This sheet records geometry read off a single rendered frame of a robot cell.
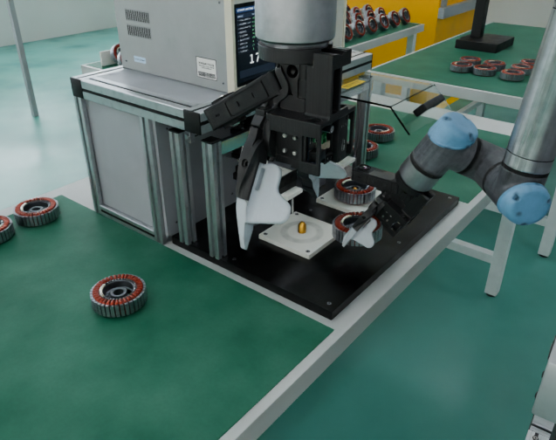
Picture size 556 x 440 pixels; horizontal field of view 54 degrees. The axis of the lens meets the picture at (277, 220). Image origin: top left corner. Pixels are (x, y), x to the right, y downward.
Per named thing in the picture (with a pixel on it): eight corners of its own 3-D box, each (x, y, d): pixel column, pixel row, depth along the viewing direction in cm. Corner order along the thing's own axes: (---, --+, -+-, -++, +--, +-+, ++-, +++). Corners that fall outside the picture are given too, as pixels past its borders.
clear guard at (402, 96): (451, 110, 144) (455, 87, 141) (409, 135, 127) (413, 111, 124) (346, 88, 161) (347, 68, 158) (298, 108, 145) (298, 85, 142)
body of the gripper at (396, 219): (390, 240, 113) (424, 203, 104) (360, 211, 115) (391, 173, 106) (408, 225, 118) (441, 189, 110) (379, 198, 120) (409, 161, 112)
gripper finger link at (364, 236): (355, 263, 114) (387, 231, 112) (335, 243, 116) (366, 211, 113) (358, 261, 117) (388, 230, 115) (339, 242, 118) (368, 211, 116)
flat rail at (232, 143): (366, 92, 156) (367, 81, 155) (214, 158, 114) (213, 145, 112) (362, 91, 157) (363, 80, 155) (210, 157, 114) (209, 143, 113)
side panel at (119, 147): (172, 240, 136) (158, 115, 120) (162, 245, 134) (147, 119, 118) (104, 207, 151) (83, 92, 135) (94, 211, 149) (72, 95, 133)
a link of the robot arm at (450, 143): (487, 146, 96) (446, 128, 94) (449, 186, 103) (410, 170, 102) (480, 119, 101) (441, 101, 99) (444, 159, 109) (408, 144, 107)
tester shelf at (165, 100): (371, 69, 156) (373, 52, 153) (200, 135, 109) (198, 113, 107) (254, 48, 179) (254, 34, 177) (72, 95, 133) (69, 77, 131)
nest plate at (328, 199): (391, 198, 151) (392, 194, 150) (363, 218, 141) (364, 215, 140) (345, 183, 159) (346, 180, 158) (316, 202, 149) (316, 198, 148)
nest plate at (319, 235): (344, 233, 134) (344, 229, 134) (308, 259, 124) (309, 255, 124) (295, 215, 143) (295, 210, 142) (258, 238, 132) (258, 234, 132)
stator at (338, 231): (390, 232, 124) (392, 218, 122) (366, 253, 116) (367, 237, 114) (348, 220, 130) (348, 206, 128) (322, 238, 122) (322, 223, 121)
